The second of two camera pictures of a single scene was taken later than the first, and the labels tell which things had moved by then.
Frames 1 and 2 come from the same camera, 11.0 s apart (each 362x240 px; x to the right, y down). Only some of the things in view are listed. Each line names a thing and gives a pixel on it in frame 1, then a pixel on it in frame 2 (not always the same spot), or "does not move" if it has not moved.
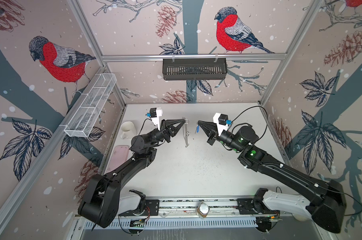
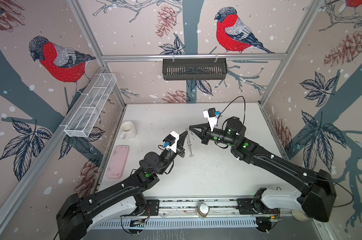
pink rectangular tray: [119, 155] does not move
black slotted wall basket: [196, 69] does not move
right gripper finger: [210, 133] → [199, 134]
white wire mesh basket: [90, 105] does not move
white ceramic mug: [128, 130] does not move
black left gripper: [167, 132] → [180, 143]
